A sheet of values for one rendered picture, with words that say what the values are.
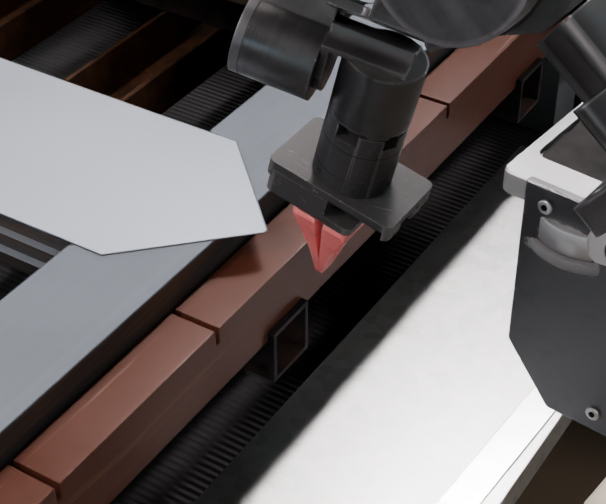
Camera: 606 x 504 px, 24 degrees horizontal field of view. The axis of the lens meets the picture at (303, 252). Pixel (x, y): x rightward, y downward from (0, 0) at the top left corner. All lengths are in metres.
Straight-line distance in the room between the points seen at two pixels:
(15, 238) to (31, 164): 0.08
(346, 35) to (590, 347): 0.26
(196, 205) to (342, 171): 0.18
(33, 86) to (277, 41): 0.40
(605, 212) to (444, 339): 0.66
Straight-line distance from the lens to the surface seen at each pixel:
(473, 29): 0.62
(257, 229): 1.11
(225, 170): 1.17
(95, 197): 1.16
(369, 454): 1.17
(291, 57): 0.95
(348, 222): 1.02
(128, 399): 1.01
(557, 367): 0.90
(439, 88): 1.33
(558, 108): 1.78
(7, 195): 1.17
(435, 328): 1.29
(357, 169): 0.99
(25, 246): 1.14
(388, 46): 0.95
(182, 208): 1.14
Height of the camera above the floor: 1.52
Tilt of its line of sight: 38 degrees down
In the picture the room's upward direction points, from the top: straight up
